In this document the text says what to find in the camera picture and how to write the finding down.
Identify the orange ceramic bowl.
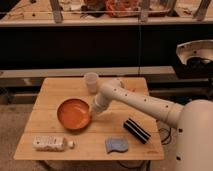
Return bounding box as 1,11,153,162
57,99,91,130

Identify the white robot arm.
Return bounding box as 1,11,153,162
92,79,213,171

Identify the white robot base shell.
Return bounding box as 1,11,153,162
176,39,213,65

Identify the wooden table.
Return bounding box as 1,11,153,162
14,78,164,161

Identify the translucent plastic cup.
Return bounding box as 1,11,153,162
84,72,99,94

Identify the blue sponge cloth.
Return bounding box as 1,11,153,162
105,138,128,153

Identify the black white striped block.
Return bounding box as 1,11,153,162
123,118,151,144

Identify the white plastic bottle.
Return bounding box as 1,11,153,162
32,136,75,152

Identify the black floor cable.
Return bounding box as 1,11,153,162
158,126,173,146

